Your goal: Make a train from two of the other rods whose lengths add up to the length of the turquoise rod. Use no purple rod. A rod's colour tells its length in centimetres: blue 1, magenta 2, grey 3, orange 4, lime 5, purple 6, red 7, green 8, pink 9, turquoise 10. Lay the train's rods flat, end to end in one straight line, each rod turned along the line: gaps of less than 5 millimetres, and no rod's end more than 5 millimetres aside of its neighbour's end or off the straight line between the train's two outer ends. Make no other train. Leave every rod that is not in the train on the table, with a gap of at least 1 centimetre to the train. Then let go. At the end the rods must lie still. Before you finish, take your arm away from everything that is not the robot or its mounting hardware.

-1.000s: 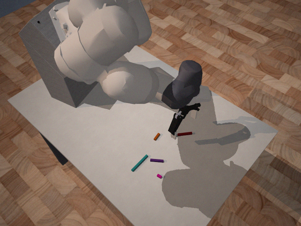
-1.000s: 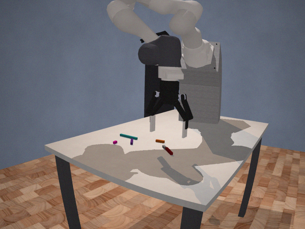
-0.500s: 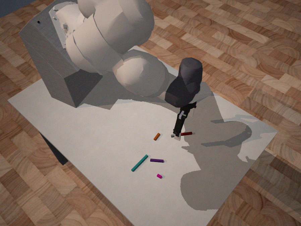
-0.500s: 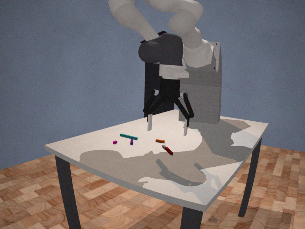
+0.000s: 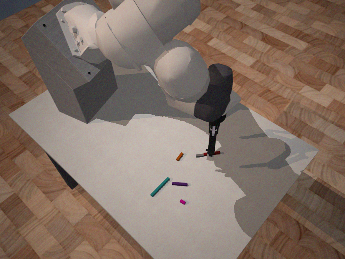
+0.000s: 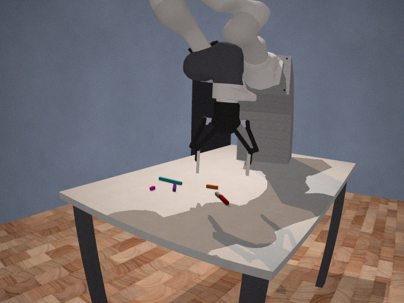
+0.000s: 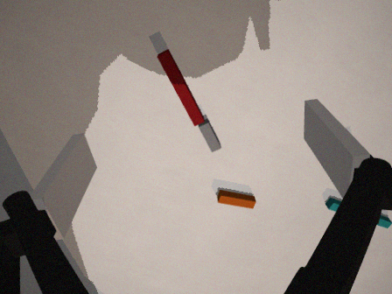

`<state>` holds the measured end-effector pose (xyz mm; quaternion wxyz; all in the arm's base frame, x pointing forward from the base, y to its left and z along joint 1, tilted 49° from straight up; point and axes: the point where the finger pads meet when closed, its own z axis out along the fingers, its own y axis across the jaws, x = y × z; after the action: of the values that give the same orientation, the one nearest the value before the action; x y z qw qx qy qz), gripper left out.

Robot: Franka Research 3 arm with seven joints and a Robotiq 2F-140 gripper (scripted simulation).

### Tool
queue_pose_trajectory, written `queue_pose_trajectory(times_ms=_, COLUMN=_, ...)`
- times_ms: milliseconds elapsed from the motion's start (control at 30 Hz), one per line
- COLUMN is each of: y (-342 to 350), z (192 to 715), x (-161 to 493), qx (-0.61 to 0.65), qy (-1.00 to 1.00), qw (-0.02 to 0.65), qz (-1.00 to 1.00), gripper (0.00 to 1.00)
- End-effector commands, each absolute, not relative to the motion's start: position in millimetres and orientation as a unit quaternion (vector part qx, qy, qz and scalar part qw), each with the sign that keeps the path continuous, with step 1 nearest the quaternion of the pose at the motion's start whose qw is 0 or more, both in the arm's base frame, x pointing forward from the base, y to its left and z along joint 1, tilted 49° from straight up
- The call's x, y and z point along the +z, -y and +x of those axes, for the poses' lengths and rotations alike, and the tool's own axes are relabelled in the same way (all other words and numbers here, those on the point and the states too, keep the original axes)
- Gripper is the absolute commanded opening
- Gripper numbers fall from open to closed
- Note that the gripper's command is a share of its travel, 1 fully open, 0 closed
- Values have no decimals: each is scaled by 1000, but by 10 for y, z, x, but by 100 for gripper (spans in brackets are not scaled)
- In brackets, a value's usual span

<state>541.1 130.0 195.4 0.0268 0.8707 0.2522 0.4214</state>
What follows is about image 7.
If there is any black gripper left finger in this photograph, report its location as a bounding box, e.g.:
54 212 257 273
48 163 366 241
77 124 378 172
0 133 97 294

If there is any dark red rod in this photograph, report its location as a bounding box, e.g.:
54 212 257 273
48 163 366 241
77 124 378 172
157 49 205 126

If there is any dark grey rectangular bar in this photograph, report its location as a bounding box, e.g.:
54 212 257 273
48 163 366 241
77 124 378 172
198 119 221 152

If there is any turquoise rod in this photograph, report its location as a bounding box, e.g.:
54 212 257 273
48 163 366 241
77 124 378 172
325 198 392 228

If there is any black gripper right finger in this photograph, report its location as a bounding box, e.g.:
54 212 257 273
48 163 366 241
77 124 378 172
284 99 392 294

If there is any orange rod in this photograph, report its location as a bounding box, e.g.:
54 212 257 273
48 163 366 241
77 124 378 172
217 190 256 209

